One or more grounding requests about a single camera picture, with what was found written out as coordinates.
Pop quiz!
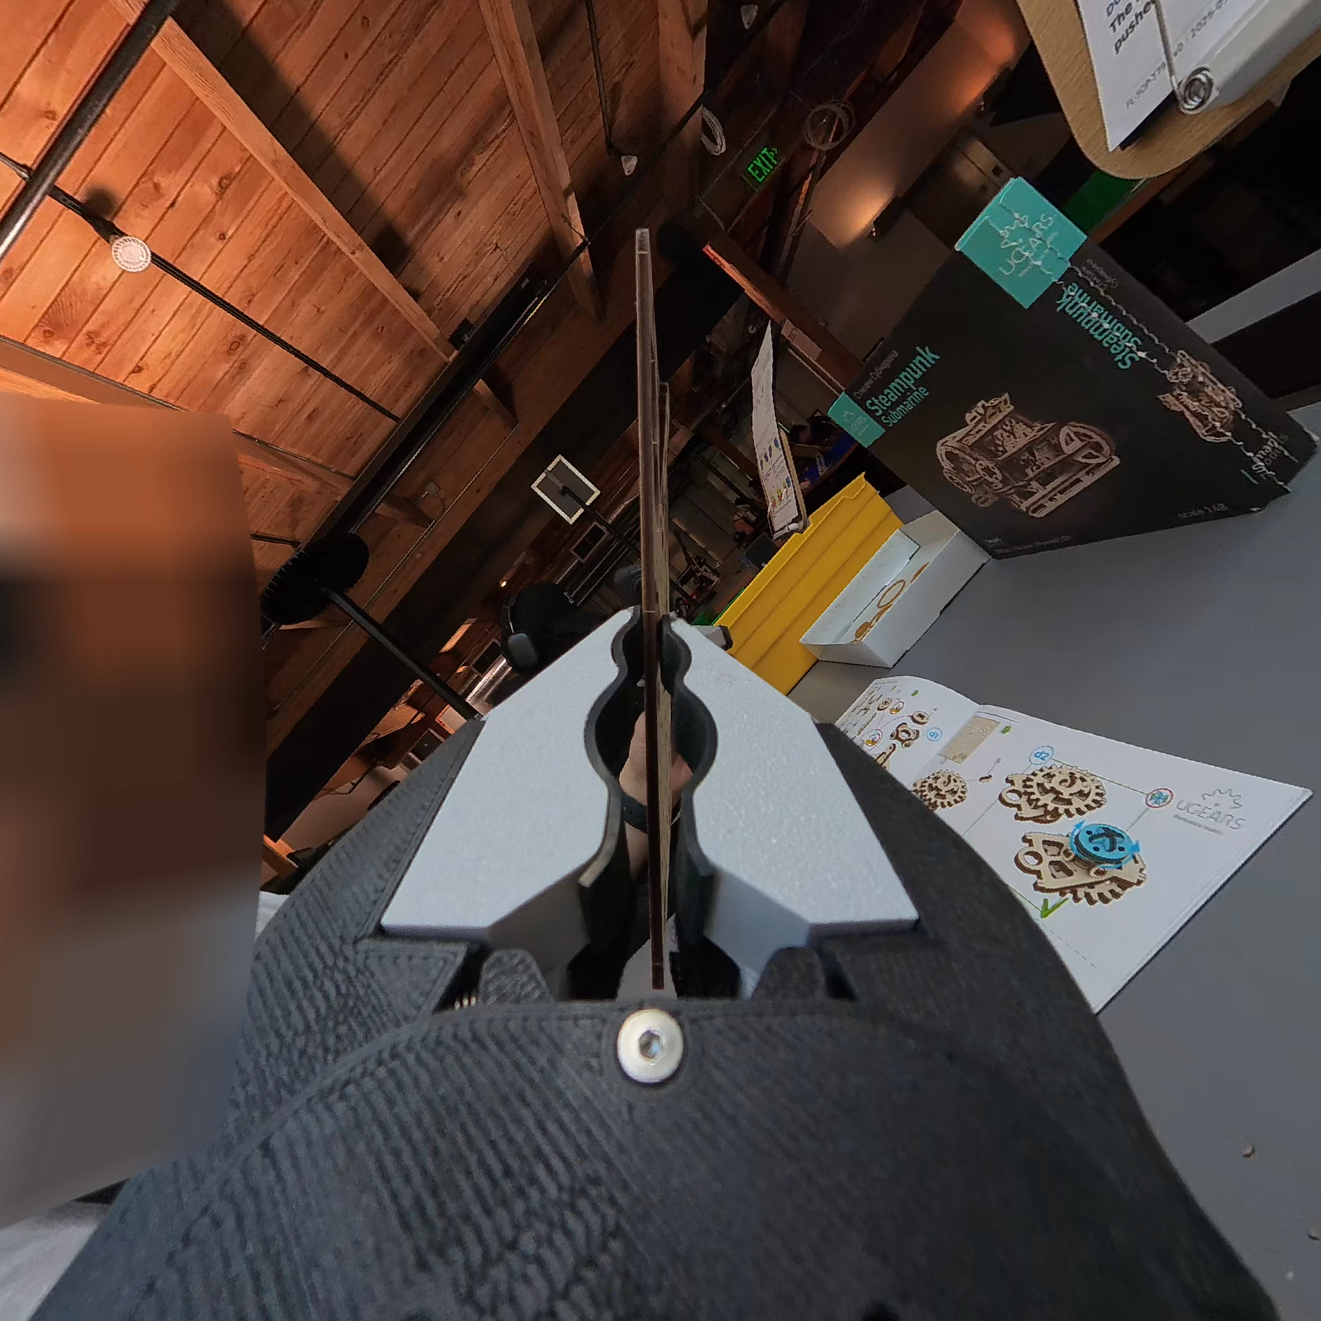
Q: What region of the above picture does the wooden stand with paper sheet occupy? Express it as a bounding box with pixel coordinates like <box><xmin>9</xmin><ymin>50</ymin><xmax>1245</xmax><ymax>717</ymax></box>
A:
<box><xmin>748</xmin><ymin>322</ymin><xmax>809</xmax><ymax>539</ymax></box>

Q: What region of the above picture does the wooden laser-cut parts sheet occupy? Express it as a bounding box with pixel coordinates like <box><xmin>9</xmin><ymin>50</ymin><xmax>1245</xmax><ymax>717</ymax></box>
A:
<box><xmin>631</xmin><ymin>226</ymin><xmax>683</xmax><ymax>993</ymax></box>

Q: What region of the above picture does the yellow plastic bin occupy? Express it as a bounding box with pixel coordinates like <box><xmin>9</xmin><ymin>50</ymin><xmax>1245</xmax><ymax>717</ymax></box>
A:
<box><xmin>716</xmin><ymin>476</ymin><xmax>905</xmax><ymax>695</ymax></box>

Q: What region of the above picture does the instruction poster on stand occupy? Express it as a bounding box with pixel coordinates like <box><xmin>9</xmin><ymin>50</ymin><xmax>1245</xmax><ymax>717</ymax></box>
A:
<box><xmin>1015</xmin><ymin>0</ymin><xmax>1321</xmax><ymax>179</ymax></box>

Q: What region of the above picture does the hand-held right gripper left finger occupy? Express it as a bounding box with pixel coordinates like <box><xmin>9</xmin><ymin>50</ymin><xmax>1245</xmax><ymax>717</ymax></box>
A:
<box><xmin>377</xmin><ymin>607</ymin><xmax>649</xmax><ymax>1000</ymax></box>

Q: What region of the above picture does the white framed hanging panel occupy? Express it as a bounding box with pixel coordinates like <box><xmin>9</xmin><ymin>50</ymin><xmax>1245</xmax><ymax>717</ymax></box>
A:
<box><xmin>529</xmin><ymin>452</ymin><xmax>602</xmax><ymax>523</ymax></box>

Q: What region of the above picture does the black model kit box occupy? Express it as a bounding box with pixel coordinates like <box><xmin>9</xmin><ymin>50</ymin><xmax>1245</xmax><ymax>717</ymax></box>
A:
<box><xmin>825</xmin><ymin>176</ymin><xmax>1321</xmax><ymax>561</ymax></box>

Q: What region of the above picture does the black round ceiling fixture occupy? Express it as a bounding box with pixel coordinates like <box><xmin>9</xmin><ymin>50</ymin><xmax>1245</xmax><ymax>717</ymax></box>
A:
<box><xmin>260</xmin><ymin>533</ymin><xmax>485</xmax><ymax>718</ymax></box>

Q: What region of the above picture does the white cardboard tray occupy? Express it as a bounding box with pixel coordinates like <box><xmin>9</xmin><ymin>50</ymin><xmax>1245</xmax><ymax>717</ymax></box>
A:
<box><xmin>798</xmin><ymin>511</ymin><xmax>992</xmax><ymax>671</ymax></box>

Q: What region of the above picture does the pile of tan rubber bands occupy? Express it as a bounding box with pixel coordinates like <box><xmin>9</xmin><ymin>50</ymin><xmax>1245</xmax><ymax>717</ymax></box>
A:
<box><xmin>853</xmin><ymin>561</ymin><xmax>932</xmax><ymax>638</ymax></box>

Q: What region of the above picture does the assembly instruction booklet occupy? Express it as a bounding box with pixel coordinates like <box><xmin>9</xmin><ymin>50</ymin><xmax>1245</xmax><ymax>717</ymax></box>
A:
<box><xmin>833</xmin><ymin>676</ymin><xmax>1314</xmax><ymax>1014</ymax></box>

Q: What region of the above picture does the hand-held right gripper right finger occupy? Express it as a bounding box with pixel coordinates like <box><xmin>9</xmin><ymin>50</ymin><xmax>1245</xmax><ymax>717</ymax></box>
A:
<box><xmin>660</xmin><ymin>616</ymin><xmax>921</xmax><ymax>1000</ymax></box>

